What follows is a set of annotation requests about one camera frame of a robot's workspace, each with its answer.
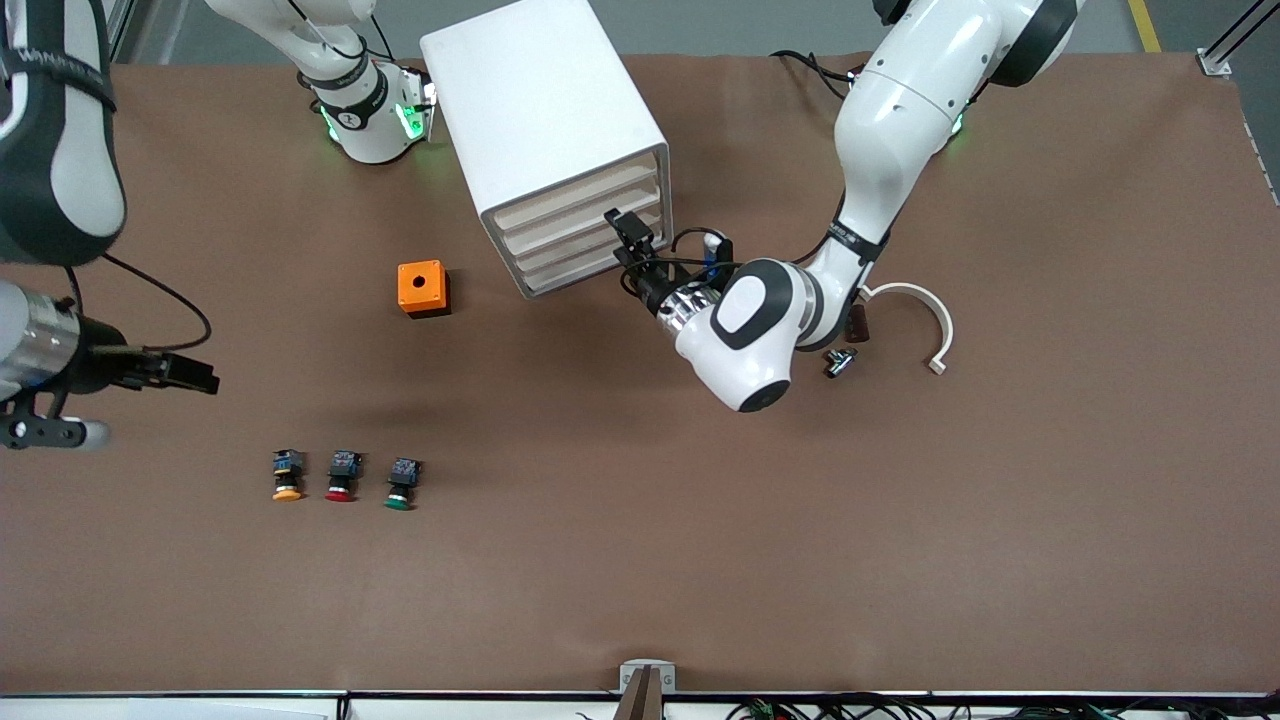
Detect white curved plastic bracket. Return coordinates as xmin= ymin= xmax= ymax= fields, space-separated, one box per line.
xmin=860 ymin=282 xmax=955 ymax=377

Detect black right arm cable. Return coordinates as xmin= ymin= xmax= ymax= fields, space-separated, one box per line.
xmin=62 ymin=253 xmax=214 ymax=353

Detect green mushroom push button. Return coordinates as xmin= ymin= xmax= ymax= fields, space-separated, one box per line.
xmin=384 ymin=457 xmax=423 ymax=512

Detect black arm base cable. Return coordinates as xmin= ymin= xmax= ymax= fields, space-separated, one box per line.
xmin=770 ymin=50 xmax=856 ymax=101

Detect white table edge rail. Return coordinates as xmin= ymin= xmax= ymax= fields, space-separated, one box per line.
xmin=0 ymin=689 xmax=1280 ymax=720

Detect orange button enclosure box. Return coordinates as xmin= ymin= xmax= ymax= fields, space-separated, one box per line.
xmin=397 ymin=260 xmax=452 ymax=320

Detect aluminium frame profile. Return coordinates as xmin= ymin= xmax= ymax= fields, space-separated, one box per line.
xmin=98 ymin=0 xmax=137 ymax=65
xmin=1197 ymin=0 xmax=1280 ymax=77

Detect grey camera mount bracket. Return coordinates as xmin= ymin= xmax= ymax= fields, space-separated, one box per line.
xmin=618 ymin=660 xmax=678 ymax=720

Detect red mushroom push button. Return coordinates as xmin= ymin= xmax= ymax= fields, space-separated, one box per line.
xmin=324 ymin=450 xmax=364 ymax=504

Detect black cable bundle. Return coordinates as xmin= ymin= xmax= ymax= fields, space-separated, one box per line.
xmin=725 ymin=696 xmax=1280 ymax=720

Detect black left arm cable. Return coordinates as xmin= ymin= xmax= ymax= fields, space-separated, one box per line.
xmin=615 ymin=227 xmax=743 ymax=293

